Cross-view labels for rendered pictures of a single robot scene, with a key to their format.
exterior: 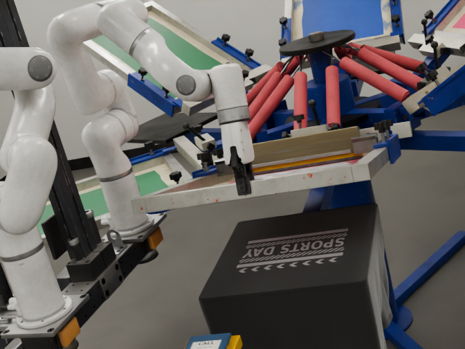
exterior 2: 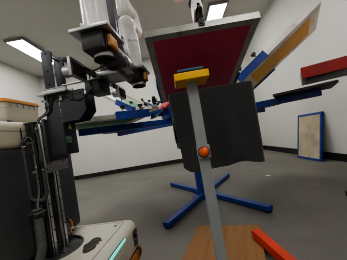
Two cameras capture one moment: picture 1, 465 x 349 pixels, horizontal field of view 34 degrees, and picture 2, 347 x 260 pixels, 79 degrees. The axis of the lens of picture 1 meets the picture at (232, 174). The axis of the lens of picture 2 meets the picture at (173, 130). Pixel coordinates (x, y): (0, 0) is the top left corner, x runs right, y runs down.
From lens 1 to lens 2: 1.42 m
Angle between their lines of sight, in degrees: 26
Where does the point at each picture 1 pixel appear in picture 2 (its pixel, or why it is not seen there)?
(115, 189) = (131, 45)
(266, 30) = (151, 133)
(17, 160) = not seen: outside the picture
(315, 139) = not seen: hidden behind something
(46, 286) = (104, 10)
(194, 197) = (176, 28)
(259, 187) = (208, 22)
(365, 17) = not seen: hidden behind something
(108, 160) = (130, 31)
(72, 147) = (78, 171)
